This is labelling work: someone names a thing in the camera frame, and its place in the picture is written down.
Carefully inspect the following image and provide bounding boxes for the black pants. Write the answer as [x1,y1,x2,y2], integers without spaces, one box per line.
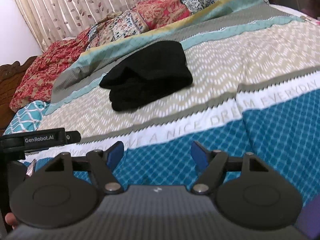
[99,41,193,112]

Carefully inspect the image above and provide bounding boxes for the patchwork floral quilt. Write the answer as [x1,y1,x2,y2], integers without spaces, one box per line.
[9,0,270,113]

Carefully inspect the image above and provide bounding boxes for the teal patterned pillow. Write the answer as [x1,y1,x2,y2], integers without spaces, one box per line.
[3,100,49,135]

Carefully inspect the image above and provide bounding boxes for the carved wooden headboard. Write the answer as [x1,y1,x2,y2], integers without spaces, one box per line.
[0,56,37,135]

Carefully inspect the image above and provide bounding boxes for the patterned bedspread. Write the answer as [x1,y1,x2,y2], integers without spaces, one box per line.
[19,0,320,240]

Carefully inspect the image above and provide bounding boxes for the person's left hand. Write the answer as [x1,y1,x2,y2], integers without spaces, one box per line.
[5,212,19,229]

